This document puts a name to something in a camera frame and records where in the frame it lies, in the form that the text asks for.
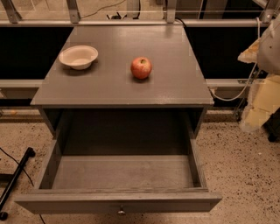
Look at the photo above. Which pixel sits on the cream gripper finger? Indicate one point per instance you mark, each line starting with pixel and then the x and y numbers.
pixel 250 54
pixel 263 102

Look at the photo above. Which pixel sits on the red apple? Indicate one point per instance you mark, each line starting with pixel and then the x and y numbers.
pixel 141 67

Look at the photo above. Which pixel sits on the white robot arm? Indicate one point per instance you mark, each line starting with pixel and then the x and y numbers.
pixel 268 57

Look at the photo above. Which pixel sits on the metal drawer knob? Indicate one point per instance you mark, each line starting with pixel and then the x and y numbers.
pixel 121 211

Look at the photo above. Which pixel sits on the open grey top drawer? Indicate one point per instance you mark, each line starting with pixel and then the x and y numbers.
pixel 142 160

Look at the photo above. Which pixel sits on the grey cabinet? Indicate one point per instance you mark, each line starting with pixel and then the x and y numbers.
pixel 175 79

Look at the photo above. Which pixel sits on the white paper bowl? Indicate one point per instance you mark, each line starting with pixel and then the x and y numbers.
pixel 78 57

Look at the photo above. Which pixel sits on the black stand leg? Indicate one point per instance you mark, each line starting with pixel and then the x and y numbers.
pixel 12 179

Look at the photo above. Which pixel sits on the grey metal rail frame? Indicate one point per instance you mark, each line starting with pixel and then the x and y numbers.
pixel 30 48

